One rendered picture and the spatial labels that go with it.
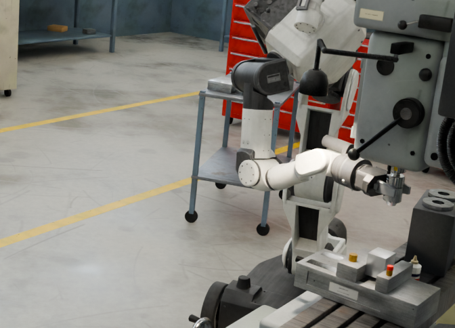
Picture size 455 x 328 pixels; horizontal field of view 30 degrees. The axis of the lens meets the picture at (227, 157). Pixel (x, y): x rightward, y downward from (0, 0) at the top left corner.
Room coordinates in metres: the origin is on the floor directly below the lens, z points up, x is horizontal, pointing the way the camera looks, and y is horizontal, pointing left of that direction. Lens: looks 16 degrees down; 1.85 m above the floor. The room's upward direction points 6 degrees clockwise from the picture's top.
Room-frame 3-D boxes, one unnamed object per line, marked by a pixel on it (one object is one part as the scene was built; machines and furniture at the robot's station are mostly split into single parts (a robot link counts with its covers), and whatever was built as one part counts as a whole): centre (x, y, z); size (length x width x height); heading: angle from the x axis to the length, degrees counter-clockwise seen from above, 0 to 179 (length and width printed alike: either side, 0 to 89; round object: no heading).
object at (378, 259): (2.05, -0.42, 1.03); 0.06 x 0.05 x 0.06; 145
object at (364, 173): (2.13, -0.37, 1.23); 0.13 x 0.12 x 0.10; 130
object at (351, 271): (2.08, -0.38, 1.01); 0.15 x 0.06 x 0.04; 145
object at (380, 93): (2.06, -0.43, 1.47); 0.21 x 0.19 x 0.32; 148
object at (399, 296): (2.07, -0.40, 0.97); 0.35 x 0.15 x 0.11; 55
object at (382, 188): (2.04, -0.40, 1.23); 0.06 x 0.02 x 0.03; 40
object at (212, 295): (2.78, -0.02, 0.50); 0.20 x 0.05 x 0.20; 161
